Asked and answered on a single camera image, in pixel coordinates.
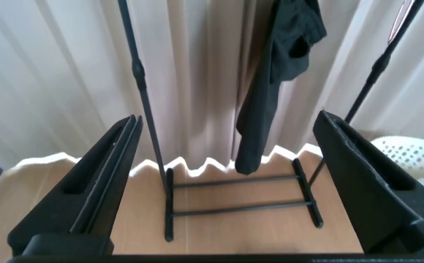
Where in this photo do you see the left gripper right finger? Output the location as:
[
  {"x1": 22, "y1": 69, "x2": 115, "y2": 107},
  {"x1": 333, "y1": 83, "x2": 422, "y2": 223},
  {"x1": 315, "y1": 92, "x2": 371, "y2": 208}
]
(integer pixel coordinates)
[{"x1": 311, "y1": 110, "x2": 424, "y2": 255}]

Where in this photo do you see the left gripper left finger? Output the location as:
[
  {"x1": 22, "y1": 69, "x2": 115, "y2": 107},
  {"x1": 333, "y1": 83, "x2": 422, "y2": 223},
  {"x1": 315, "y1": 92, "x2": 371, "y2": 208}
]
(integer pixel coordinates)
[{"x1": 7, "y1": 114, "x2": 145, "y2": 257}]

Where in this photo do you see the black garment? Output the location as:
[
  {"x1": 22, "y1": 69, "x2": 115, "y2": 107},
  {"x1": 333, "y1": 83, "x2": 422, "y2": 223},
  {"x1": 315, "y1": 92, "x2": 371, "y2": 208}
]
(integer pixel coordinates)
[{"x1": 235, "y1": 0, "x2": 328, "y2": 175}]

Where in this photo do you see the white laundry basket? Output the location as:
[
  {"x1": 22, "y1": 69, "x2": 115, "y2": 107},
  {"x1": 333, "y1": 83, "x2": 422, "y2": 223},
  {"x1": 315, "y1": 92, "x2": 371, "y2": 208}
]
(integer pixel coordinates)
[{"x1": 371, "y1": 135, "x2": 424, "y2": 180}]

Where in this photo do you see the black clothes rack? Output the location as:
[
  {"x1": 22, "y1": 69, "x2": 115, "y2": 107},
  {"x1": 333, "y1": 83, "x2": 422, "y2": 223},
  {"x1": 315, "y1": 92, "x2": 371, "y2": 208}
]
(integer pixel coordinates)
[{"x1": 116, "y1": 0, "x2": 424, "y2": 243}]

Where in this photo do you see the beige curtain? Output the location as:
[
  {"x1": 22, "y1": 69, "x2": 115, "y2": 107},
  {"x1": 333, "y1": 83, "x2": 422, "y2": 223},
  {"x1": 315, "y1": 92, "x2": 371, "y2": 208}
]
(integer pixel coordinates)
[{"x1": 0, "y1": 0, "x2": 424, "y2": 172}]

